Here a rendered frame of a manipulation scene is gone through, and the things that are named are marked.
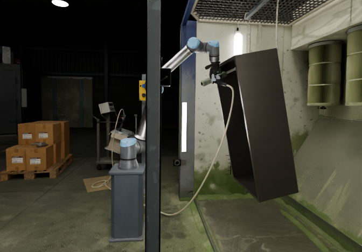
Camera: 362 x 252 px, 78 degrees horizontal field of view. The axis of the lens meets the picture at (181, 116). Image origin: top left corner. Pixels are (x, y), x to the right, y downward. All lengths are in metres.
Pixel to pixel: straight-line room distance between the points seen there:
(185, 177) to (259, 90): 1.59
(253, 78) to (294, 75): 1.55
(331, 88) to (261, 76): 1.29
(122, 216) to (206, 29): 2.30
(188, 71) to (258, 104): 1.24
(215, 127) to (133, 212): 1.42
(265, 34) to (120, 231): 2.79
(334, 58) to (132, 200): 2.60
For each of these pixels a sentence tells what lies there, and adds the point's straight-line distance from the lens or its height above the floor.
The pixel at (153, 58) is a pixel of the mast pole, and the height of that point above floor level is 1.42.
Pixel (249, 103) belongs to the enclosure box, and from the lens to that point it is 1.84.
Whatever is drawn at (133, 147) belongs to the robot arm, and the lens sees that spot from 2.14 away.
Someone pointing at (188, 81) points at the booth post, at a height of 1.54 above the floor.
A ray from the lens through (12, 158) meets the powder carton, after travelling 4.53.
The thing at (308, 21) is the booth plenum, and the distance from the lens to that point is 3.19.
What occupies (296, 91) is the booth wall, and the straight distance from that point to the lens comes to 3.35.
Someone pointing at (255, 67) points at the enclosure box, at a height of 1.54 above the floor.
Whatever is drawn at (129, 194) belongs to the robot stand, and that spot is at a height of 0.44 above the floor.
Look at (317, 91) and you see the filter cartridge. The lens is 3.02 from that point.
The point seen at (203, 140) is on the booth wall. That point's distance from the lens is 2.89.
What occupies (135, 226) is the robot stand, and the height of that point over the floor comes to 0.13.
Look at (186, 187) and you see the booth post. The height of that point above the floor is 0.18.
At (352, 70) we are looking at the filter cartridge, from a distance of 2.64.
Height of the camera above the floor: 1.25
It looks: 3 degrees down
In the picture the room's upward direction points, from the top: 1 degrees clockwise
